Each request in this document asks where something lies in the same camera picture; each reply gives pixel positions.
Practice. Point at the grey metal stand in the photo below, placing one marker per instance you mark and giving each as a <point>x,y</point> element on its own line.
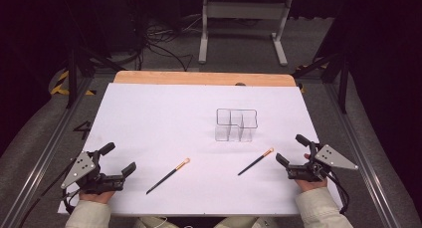
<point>244,10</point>

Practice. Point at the dark curtain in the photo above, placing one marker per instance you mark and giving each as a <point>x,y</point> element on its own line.
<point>20,55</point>
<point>391,72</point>

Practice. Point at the wooden table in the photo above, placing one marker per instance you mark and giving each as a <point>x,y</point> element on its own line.
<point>199,78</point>

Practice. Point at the person's right leg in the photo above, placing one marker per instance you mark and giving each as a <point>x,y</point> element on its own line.
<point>245,223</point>

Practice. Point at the person's right hand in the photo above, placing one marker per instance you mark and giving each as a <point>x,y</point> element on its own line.
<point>310,185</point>

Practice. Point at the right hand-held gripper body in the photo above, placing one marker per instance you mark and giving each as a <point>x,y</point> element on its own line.
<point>331,157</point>

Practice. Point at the black gold makeup brush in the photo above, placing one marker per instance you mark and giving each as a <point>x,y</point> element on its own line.
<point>255,162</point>
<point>167,177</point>

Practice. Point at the aluminium rail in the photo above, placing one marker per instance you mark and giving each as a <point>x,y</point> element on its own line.
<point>361,161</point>
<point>43,155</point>

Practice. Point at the clear plastic organizer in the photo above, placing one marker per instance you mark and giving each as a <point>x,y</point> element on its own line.
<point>236,123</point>

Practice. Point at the person's left hand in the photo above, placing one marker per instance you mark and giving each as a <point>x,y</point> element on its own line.
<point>96,197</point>

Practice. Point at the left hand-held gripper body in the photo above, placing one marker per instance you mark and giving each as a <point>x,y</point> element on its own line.
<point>83,166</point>

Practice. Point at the black stand legs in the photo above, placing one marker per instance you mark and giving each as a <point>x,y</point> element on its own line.
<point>72,75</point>
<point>343,82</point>

